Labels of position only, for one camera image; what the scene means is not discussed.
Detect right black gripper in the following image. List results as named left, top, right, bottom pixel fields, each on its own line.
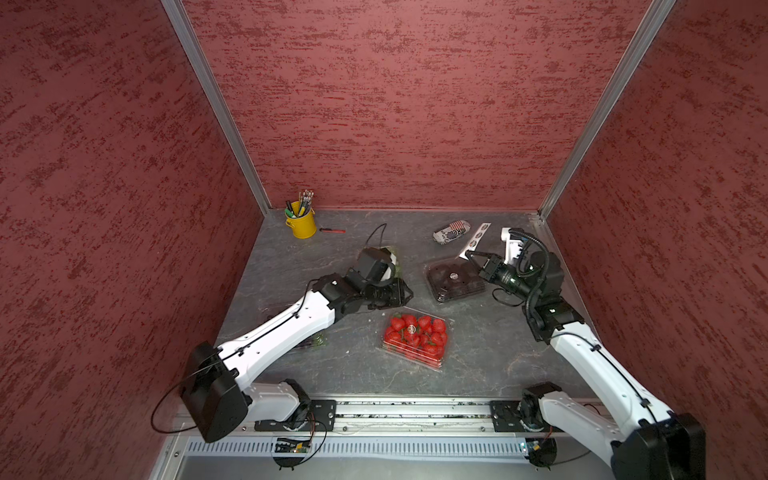
left=465, top=249, right=538, bottom=302

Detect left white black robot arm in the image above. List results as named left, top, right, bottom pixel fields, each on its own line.
left=179, top=247, right=413, bottom=443

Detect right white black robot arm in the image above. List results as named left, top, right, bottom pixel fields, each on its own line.
left=462, top=228, right=706, bottom=479

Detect dark plums clear box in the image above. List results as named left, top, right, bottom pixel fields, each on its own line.
left=425, top=257, right=486, bottom=303

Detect strawberries clear box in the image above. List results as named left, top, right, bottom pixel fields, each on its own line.
left=379, top=307, right=452, bottom=371

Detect mixed grapes clear box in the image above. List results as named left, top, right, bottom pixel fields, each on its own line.
left=381, top=246, right=402, bottom=281

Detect dark grapes clear box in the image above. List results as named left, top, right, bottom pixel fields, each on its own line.
left=296, top=333, right=327, bottom=350

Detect yellow pen cup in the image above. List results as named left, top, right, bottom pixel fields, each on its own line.
left=285, top=209, right=318, bottom=240

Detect pens in cup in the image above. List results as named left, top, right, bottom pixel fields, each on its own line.
left=284, top=189, right=314, bottom=219

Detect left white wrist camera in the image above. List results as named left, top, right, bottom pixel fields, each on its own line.
left=382, top=251, right=401, bottom=281

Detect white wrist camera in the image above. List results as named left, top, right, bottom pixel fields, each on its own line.
left=382, top=251, right=401, bottom=281
left=500, top=227, right=528, bottom=265

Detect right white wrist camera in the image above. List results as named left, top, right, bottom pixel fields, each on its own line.
left=500, top=227, right=528, bottom=265

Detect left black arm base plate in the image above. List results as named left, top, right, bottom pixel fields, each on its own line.
left=253, top=400, right=337, bottom=434

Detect front aluminium rail frame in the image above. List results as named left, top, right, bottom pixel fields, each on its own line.
left=151, top=397, right=608, bottom=479

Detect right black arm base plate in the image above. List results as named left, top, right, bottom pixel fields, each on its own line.
left=490, top=398, right=565, bottom=435

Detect right aluminium corner post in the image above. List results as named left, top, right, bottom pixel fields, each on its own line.
left=538, top=0, right=676, bottom=222

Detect aluminium corner post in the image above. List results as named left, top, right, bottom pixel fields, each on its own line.
left=538, top=0, right=676, bottom=222
left=161, top=0, right=271, bottom=216

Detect left aluminium corner post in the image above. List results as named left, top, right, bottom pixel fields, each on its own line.
left=161, top=0, right=271, bottom=216

